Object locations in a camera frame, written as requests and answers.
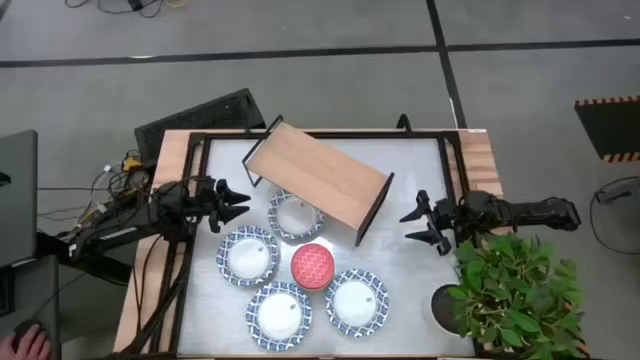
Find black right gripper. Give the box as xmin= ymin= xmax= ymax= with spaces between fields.
xmin=398 ymin=189 xmax=470 ymax=257

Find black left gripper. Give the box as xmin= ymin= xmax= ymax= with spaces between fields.
xmin=197 ymin=174 xmax=252 ymax=235

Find blue patterned paper bowl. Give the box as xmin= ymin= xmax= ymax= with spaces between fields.
xmin=244 ymin=280 xmax=314 ymax=353
xmin=324 ymin=268 xmax=390 ymax=339
xmin=215 ymin=224 xmax=281 ymax=289
xmin=266 ymin=188 xmax=325 ymax=242

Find red patterned ceramic bowl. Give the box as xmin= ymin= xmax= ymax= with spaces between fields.
xmin=290 ymin=243 xmax=336 ymax=292

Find white plant pot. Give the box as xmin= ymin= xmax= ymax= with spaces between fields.
xmin=422 ymin=283 xmax=464 ymax=336

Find green leafy plant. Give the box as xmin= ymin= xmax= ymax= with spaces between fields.
xmin=447 ymin=232 xmax=586 ymax=360

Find black mat with striped edges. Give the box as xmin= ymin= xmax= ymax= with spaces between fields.
xmin=573 ymin=95 xmax=640 ymax=164

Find dark grey desk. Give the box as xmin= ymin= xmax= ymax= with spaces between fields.
xmin=0 ymin=254 xmax=62 ymax=360

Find dark grey monitor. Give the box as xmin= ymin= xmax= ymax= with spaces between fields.
xmin=0 ymin=129 xmax=39 ymax=269

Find black computer mouse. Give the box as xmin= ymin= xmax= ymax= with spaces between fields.
xmin=13 ymin=319 xmax=49 ymax=346

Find person's hand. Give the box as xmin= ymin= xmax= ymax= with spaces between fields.
xmin=0 ymin=323 xmax=53 ymax=360

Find wooden shelf with black frame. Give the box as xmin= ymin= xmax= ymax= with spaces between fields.
xmin=241 ymin=114 xmax=396 ymax=248

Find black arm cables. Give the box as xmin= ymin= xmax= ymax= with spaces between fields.
xmin=130 ymin=232 xmax=197 ymax=357

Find black metal table frame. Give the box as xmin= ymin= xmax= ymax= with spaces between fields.
xmin=169 ymin=128 xmax=474 ymax=359

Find tangled cable bundle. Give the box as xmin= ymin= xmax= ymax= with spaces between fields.
xmin=37 ymin=149 xmax=156 ymax=236

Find black looped floor cable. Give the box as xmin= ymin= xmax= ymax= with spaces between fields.
xmin=589 ymin=175 xmax=640 ymax=256

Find black floor cables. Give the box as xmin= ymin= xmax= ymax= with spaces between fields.
xmin=64 ymin=0 xmax=187 ymax=19

